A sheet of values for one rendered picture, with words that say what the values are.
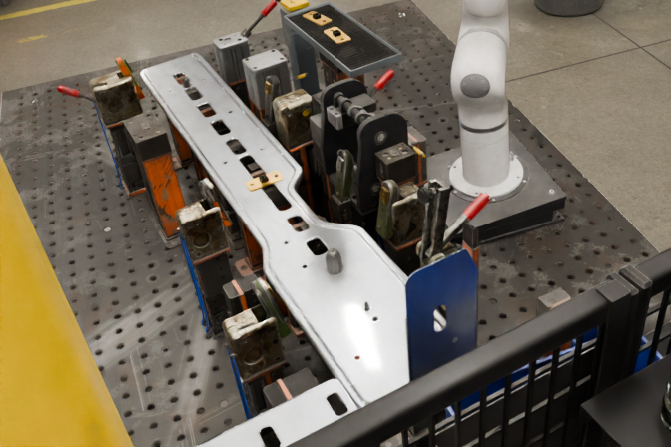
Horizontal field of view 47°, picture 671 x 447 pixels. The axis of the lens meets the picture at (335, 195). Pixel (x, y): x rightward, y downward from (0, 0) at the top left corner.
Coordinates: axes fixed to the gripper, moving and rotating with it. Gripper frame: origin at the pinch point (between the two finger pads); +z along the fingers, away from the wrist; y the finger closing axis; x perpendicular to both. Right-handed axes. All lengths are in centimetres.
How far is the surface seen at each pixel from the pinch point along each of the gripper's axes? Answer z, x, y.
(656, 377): -12, 125, 33
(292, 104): 23.5, 7.8, 8.9
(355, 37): 15.8, 3.7, -13.3
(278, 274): 31, 48, 37
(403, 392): -24, 120, 57
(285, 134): 30.7, 7.7, 12.1
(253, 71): 20.8, -8.4, 10.2
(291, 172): 31.4, 21.0, 18.4
